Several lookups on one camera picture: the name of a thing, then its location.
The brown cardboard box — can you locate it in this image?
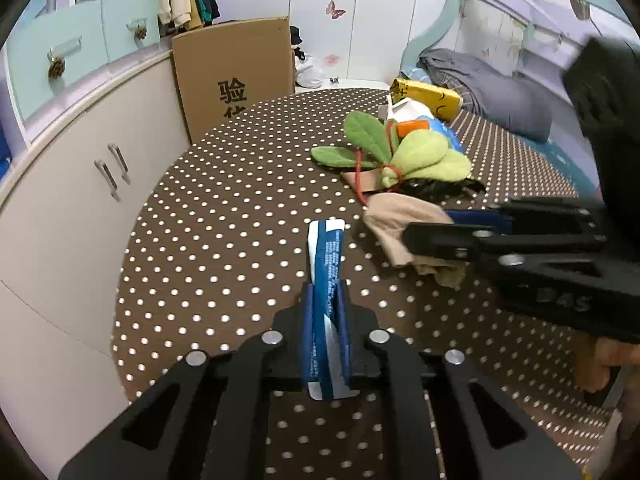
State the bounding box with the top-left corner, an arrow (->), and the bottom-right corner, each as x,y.
170,15 -> 296,144

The blue shopping bag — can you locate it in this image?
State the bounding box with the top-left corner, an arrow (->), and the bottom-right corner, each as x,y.
0,130 -> 14,182

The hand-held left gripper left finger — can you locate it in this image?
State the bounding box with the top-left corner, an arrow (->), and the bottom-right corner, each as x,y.
57,282 -> 317,480

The white blue plastic bag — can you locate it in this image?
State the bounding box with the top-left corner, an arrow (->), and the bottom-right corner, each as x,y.
384,97 -> 464,154

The person's right hand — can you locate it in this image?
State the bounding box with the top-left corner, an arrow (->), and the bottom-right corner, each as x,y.
573,334 -> 640,394

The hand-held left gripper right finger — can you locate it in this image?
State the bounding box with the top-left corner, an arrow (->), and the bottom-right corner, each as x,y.
336,280 -> 586,480

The green leaf plush toy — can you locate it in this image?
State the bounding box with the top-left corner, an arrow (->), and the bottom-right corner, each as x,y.
310,110 -> 474,206

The beige cloth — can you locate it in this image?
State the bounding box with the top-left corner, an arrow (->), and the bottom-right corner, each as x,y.
362,193 -> 469,289

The yellow snack bag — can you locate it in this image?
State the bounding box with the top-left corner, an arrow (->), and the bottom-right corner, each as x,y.
389,78 -> 464,122

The grey pillow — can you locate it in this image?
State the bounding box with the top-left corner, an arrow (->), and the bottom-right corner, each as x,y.
417,48 -> 556,144

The brown polka dot tablecloth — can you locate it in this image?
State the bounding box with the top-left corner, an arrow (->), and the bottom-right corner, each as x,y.
110,87 -> 617,480

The white wardrobe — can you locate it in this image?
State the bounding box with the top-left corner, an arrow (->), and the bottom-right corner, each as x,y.
212,0 -> 454,94

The orange wrapper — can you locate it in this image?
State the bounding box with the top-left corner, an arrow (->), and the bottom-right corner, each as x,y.
397,118 -> 432,138

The small teal drawer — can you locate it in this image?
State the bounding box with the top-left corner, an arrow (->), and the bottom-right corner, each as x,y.
100,0 -> 161,54

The blue white packet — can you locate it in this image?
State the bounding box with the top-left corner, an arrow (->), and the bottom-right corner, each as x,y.
305,218 -> 354,402

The black shiny wrapper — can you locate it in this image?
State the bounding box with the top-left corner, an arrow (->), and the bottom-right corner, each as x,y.
399,177 -> 487,199

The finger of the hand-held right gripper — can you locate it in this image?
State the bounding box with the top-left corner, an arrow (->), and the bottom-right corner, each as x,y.
402,223 -> 616,281
443,198 -> 607,235

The brown paper piece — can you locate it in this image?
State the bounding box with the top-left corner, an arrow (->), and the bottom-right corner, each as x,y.
341,167 -> 387,194

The cream low cabinet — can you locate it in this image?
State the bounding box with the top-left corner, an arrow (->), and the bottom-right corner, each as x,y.
0,50 -> 194,461

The large teal drawer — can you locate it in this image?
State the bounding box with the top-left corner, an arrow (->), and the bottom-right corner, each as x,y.
5,7 -> 109,124

